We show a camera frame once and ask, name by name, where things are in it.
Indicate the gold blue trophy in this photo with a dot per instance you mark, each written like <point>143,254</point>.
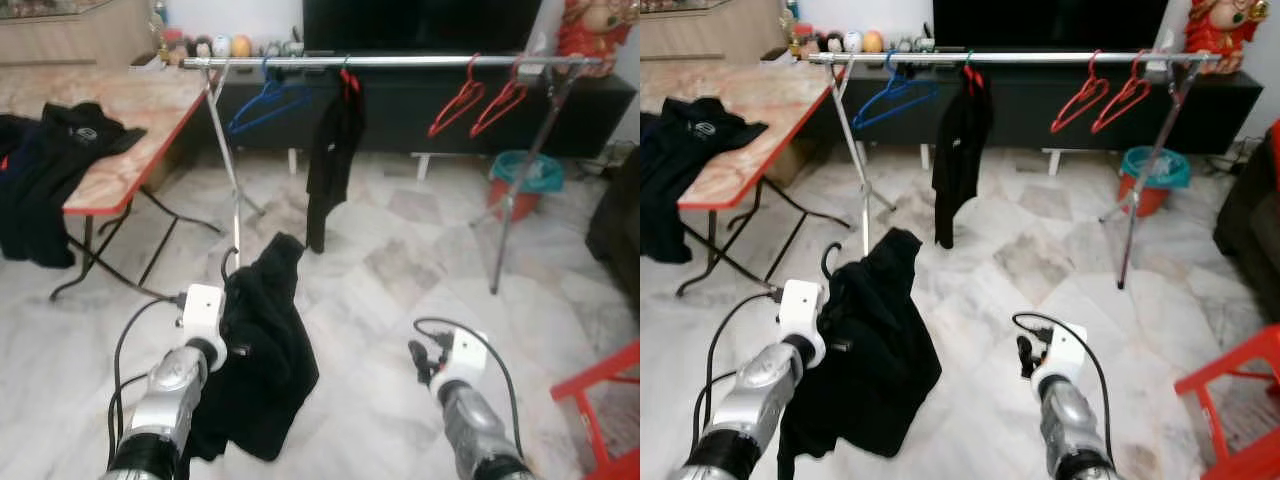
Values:
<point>160,15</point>
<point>793,12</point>

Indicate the red hanger with green hook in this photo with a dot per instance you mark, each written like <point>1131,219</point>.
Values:
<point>351,82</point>
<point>974,78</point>

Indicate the black shirt white oval emblem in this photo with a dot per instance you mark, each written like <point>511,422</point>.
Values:
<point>690,165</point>
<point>55,170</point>

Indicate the black shirt onemax LED print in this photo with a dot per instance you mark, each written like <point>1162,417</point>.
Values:
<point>870,360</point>
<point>255,360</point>

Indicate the dark grey clothes hanger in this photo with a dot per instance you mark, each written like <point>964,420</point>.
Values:
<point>224,262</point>
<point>826,258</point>

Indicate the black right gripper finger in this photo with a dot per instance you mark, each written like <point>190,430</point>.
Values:
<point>415,355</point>
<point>1024,348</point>

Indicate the black TV cabinet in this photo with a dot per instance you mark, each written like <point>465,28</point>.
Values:
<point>420,110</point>
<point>1030,105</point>

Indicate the red plastic hanger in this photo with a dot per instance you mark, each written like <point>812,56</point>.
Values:
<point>1078,100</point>
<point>1120,103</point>
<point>497,108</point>
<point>455,105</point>

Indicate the white round plush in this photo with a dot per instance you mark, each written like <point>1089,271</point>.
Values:
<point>853,41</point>
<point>221,46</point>

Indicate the black shirt FSL print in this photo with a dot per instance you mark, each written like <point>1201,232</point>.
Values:
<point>335,160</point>
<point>960,160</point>

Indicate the yellow round plush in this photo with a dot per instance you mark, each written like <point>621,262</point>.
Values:
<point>241,46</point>
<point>873,41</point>

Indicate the silver metal clothes rack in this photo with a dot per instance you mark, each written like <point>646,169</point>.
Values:
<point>1020,57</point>
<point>400,61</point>

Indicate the dark brown sofa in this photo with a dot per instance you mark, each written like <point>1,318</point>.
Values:
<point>615,225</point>
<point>1250,230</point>

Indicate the red Buddha statue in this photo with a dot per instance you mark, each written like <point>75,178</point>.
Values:
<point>1222,30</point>
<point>595,35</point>

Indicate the light wood sideboard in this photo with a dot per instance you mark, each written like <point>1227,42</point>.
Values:
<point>710,30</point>
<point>75,35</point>

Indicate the blue plastic hanger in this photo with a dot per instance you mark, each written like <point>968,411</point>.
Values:
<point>890,100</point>
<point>262,105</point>

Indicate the white tissue box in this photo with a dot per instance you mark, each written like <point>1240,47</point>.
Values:
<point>1160,52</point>
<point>537,55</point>

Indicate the black television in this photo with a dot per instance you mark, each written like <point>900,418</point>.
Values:
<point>420,25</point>
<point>1050,22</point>

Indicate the dark metal table frame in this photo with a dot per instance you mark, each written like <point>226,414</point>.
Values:
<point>110,225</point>
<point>745,215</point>

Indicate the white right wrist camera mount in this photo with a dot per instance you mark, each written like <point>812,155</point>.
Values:
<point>1063,350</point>
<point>462,355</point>

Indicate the white faced mouse plush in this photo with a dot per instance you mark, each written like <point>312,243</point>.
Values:
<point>203,47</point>
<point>834,42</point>

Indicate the red plastic stool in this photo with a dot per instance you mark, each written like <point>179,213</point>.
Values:
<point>1230,365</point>
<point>600,375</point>

